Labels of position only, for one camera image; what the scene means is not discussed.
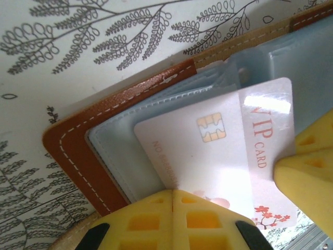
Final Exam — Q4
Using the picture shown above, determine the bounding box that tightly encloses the white VIP card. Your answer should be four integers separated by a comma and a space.
134, 77, 299, 231

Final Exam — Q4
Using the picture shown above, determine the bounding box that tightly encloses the brown leather card holder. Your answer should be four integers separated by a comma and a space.
42, 4, 333, 250

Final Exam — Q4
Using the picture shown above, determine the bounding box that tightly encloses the aluminium table edge rail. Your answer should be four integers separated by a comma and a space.
286, 223, 333, 250

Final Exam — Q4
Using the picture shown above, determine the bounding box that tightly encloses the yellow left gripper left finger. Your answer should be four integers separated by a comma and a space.
85, 189, 174, 250

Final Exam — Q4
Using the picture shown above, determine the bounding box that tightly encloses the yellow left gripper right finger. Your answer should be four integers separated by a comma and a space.
173, 189, 266, 250

